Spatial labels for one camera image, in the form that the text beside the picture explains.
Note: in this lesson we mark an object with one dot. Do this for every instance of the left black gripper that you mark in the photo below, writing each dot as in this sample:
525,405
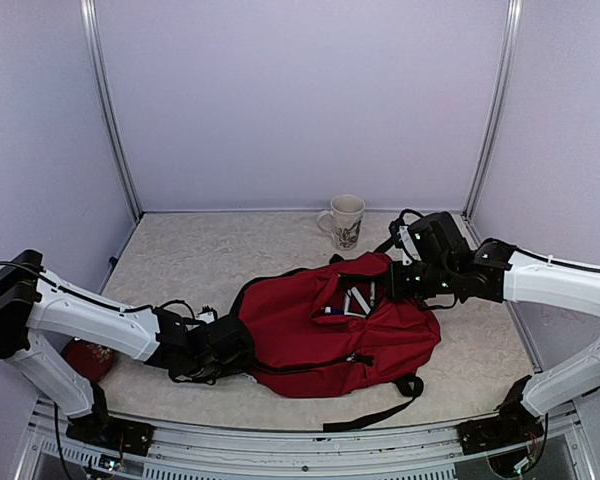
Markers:
237,366

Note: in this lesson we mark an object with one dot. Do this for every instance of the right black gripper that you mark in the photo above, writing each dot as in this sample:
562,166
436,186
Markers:
397,288

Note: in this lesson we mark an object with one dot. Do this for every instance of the clear silver pen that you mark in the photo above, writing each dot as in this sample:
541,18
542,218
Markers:
372,294

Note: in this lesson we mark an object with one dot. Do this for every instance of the red cap marker short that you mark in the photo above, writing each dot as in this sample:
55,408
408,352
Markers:
358,297

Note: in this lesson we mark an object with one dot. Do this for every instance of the dark blue cap marker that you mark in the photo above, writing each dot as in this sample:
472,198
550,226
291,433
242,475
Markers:
329,311

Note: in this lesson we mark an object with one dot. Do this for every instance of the red backpack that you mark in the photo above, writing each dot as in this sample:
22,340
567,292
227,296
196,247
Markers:
301,353

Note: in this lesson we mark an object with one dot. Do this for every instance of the red cap marker long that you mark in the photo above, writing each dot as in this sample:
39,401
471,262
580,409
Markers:
249,377

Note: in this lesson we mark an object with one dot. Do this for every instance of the blue cap white marker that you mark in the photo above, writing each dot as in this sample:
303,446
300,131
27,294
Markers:
347,304

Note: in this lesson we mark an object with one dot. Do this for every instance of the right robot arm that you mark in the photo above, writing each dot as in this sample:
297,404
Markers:
437,260

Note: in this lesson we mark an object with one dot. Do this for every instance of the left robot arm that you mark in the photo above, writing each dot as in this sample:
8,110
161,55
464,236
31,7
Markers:
34,301

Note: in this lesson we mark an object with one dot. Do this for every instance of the white patterned ceramic mug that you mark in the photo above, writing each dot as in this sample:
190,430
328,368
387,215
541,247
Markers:
341,222

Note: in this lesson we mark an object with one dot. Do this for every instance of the red floral lacquer dish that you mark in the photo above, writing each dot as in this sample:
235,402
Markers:
90,360

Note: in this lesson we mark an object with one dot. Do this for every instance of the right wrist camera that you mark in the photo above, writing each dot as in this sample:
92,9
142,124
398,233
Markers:
399,236

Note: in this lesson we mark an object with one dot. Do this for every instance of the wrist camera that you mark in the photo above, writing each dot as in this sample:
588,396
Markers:
207,315
399,236

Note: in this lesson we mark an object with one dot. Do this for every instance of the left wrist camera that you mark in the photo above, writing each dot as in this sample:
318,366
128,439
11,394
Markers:
207,315

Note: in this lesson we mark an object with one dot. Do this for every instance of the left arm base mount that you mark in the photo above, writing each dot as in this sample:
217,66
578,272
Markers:
123,436

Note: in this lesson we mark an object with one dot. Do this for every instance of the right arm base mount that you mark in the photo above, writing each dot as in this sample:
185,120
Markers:
477,436

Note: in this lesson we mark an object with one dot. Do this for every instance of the front aluminium rail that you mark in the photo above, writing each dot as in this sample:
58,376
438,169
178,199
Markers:
189,451

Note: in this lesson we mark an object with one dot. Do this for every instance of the right aluminium frame post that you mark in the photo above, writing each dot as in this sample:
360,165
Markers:
497,106

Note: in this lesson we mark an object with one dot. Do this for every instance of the aluminium frame post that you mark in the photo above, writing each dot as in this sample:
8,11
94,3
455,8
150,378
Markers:
89,16
497,106

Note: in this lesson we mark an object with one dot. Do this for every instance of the left aluminium frame post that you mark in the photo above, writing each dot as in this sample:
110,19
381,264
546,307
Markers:
89,16

